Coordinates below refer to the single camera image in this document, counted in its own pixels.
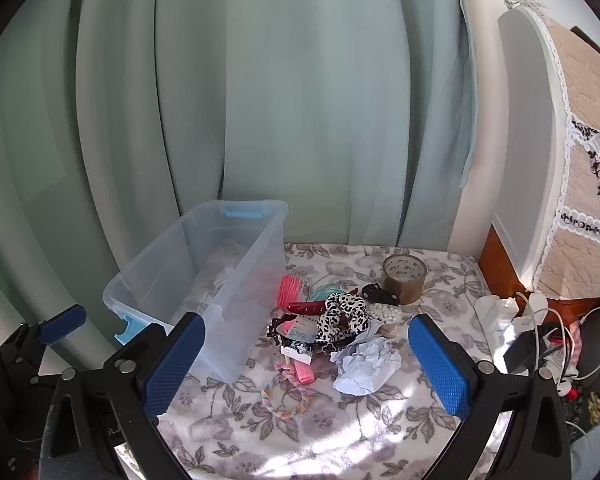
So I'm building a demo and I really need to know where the grey floral blanket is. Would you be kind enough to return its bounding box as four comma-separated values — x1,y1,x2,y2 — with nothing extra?
115,242,511,480

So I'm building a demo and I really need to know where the white pearl hair clip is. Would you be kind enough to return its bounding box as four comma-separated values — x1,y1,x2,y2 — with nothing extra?
367,302,401,326

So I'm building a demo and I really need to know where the black toy car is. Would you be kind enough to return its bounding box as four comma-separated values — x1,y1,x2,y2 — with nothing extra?
361,283,402,307

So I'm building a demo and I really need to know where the white panel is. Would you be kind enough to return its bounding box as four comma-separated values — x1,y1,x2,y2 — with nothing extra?
490,7,576,293

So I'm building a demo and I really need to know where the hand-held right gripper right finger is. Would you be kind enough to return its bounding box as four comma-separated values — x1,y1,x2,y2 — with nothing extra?
407,312,574,480

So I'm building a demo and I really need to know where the white power strip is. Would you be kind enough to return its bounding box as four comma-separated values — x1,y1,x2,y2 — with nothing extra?
475,292,521,346

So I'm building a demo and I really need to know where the rainbow hair tie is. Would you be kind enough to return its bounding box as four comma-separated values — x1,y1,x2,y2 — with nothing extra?
261,375,311,421

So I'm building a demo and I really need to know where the leopard print scrunchie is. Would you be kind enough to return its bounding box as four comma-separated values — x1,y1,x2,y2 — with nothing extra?
314,292,371,345

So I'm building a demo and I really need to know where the white paper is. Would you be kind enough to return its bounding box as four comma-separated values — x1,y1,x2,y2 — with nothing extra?
330,335,403,396

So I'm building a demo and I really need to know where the red hair claw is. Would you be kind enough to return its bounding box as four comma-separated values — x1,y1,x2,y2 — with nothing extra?
286,300,327,315

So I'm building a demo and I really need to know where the black toothed headband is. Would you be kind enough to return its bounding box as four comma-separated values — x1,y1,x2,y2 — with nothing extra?
266,310,361,356

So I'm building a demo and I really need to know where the white card packet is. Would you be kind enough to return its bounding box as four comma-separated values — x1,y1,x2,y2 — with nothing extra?
280,317,321,362

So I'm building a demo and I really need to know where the white cable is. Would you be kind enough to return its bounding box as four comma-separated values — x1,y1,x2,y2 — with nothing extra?
510,290,588,396

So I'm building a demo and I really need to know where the pink coiled cord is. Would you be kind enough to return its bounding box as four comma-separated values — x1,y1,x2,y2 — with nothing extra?
277,274,301,311

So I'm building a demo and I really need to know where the black power adapter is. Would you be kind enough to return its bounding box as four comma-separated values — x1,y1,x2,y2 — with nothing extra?
504,330,551,376

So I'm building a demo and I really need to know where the teal coiled cord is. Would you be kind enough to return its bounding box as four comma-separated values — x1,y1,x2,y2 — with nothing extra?
307,282,351,303

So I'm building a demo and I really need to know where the pale green curtain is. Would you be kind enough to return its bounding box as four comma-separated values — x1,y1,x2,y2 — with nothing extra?
0,0,481,356

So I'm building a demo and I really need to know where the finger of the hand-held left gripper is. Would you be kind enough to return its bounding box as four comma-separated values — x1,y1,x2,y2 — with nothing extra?
1,304,87,382

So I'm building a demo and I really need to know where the pink hair clip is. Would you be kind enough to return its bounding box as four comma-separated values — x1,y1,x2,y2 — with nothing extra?
280,360,316,386

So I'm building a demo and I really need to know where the brown tape roll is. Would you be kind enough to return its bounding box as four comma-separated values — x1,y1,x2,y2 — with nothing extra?
381,254,427,306

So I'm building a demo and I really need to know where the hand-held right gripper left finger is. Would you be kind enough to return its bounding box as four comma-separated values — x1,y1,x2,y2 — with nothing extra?
39,311,207,480

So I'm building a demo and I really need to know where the clear plastic storage box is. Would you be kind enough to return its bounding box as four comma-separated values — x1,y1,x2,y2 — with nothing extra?
102,200,289,383

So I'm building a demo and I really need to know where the orange wooden furniture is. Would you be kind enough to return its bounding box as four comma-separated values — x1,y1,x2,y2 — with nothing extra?
477,225,600,311

